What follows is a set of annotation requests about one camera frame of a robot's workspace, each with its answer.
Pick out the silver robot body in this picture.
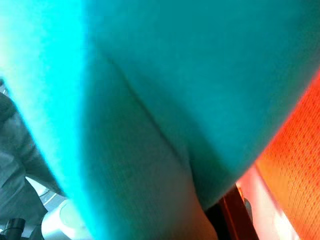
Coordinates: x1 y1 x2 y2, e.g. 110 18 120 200
31 198 91 240

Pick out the black cylindrical robot part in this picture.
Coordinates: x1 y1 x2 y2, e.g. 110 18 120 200
5 216 26 234

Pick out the teal cloth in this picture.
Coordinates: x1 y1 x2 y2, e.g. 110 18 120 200
0 0 320 240

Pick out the grey cloth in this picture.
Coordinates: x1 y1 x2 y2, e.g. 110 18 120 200
0 79 66 227

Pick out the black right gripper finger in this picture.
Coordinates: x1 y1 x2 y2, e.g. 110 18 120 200
204 184 259 240

